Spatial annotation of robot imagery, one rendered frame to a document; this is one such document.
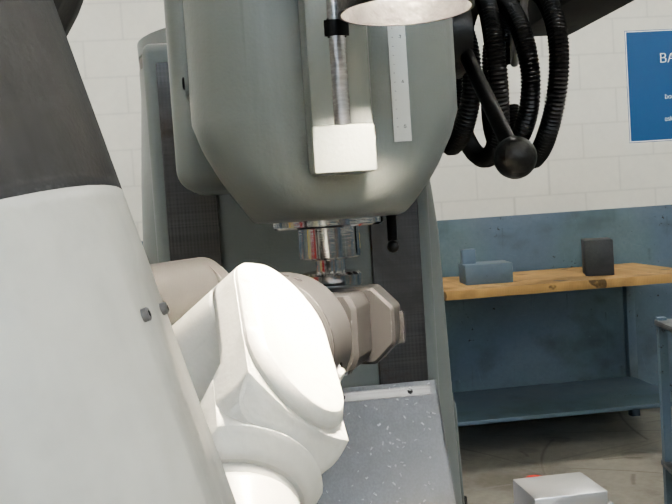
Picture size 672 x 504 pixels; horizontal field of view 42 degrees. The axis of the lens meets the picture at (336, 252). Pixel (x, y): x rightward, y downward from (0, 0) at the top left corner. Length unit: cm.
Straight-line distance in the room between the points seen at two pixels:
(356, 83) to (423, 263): 54
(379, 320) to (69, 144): 45
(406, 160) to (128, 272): 42
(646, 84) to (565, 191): 79
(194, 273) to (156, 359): 30
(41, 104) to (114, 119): 475
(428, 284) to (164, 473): 90
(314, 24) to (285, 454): 28
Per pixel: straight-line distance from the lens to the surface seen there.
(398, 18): 51
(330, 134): 54
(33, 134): 18
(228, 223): 104
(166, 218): 104
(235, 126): 59
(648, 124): 546
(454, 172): 503
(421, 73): 60
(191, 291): 48
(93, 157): 19
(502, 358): 516
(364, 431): 105
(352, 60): 56
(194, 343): 43
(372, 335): 61
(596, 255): 459
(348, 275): 66
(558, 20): 93
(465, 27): 72
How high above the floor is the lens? 132
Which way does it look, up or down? 3 degrees down
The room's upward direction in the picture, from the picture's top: 4 degrees counter-clockwise
